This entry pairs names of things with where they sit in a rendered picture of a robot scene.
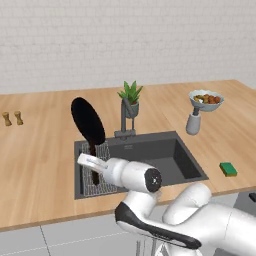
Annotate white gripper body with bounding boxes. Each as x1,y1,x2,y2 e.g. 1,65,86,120
77,152,110,175

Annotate black frying pan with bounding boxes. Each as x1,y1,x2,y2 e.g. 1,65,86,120
70,96,107,186

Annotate dark grey sink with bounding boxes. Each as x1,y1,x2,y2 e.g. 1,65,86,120
73,130,210,201

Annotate green sponge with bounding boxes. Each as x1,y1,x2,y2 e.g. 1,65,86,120
219,161,239,178

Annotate grey tap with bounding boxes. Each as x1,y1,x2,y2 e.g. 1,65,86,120
114,98,138,141

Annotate grey cupboard front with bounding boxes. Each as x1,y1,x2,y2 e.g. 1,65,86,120
39,212,138,256
0,225,47,256

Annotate green plant in grey pot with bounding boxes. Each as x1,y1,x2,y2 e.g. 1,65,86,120
117,80,144,120

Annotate wooden shaker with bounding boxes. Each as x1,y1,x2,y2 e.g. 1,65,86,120
13,110,25,127
1,111,13,127

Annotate grey soap dispenser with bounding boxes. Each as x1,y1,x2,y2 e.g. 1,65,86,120
185,106,203,136

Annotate white bowl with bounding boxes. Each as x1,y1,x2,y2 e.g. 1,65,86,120
188,89,225,113

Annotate brown food pieces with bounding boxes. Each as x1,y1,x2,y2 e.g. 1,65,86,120
193,94,222,105

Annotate grey wire sink rack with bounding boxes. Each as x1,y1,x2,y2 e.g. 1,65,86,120
81,141,119,197

